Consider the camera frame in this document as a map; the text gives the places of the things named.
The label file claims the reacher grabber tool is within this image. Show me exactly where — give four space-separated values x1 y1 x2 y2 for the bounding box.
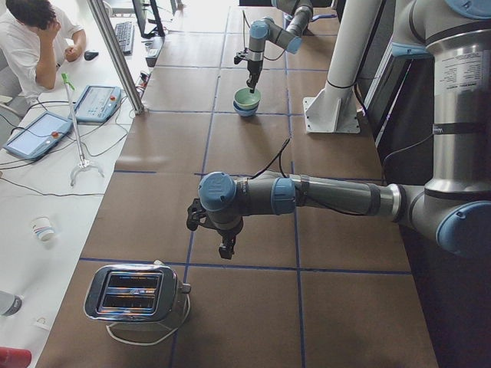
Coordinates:
61 73 104 187

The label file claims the red bottle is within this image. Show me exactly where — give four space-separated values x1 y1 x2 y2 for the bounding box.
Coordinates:
0 347 31 368

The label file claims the near blue teach pendant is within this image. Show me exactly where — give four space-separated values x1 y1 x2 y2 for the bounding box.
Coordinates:
3 111 72 160

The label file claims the black keyboard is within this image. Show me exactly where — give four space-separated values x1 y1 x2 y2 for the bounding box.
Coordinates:
114 21 134 56

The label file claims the aluminium frame post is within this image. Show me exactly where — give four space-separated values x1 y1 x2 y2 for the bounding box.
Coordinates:
87 0 145 116

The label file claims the person in white shirt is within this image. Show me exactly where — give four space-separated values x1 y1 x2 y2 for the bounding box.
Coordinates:
1 0 87 105

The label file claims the far blue teach pendant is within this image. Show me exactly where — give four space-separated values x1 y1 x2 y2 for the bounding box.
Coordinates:
74 85 122 125

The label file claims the black computer mouse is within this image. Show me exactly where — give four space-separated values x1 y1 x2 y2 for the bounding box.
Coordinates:
84 50 99 61

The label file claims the white chrome toaster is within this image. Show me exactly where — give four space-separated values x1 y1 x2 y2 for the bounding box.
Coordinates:
84 263 191 331

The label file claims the blue bowl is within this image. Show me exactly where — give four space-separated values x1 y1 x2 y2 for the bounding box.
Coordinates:
232 101 259 117

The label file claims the paper cup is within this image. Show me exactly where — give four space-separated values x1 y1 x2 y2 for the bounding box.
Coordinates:
30 216 55 242

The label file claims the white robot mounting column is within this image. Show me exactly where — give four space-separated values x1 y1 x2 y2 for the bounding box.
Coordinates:
303 0 383 133

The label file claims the white toaster power cord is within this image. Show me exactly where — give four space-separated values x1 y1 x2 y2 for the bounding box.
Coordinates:
105 294 192 347

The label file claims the blue teach pendant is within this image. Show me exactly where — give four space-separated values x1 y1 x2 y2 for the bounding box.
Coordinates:
3 111 72 160
74 85 122 125

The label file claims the black monitor stand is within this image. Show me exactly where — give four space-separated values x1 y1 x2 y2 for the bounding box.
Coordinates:
132 0 165 39

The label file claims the green bowl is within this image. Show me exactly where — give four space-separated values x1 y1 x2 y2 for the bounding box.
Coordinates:
234 87 262 110

